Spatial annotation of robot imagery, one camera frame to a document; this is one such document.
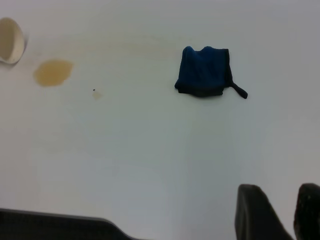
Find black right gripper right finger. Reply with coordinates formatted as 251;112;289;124
292;183;320;240

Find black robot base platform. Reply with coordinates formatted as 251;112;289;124
0;207;142;240

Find dark blue cloth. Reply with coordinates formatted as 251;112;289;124
174;45;249;100

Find white paper coffee cup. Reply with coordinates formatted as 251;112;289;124
0;16;29;66

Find brown coffee spill puddle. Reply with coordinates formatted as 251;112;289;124
33;58;75;88

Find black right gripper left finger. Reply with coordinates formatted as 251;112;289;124
234;183;295;240

